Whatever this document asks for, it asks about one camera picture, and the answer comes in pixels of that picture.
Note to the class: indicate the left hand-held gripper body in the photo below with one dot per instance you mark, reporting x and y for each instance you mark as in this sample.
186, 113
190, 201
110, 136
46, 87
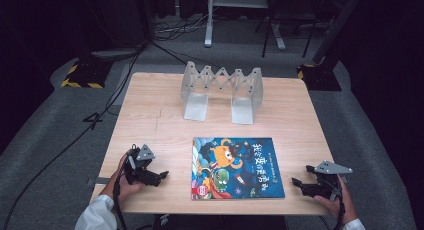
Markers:
140, 175

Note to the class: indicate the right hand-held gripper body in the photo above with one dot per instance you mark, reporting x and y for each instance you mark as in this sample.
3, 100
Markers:
325, 188

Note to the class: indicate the blue cartoon picture book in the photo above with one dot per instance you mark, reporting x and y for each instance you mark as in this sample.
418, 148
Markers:
236, 170

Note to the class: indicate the translucent expandable book stand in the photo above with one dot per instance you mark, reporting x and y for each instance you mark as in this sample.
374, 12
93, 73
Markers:
196, 106

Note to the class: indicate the person's right hand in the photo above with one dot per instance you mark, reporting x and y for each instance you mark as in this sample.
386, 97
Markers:
330, 206

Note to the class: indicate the person's left hand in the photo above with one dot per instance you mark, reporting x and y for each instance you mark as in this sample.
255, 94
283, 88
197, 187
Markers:
128, 189

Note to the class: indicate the stand base with hazard tape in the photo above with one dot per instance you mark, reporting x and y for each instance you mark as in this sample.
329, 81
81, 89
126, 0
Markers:
320, 78
86, 75

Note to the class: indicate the dark slanted stand pole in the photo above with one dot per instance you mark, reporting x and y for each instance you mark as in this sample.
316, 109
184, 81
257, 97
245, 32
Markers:
336, 26

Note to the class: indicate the black chair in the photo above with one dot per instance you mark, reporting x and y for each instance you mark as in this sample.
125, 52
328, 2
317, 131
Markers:
286, 16

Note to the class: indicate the white metal desk frame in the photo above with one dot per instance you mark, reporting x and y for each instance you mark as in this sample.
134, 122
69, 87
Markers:
209, 26

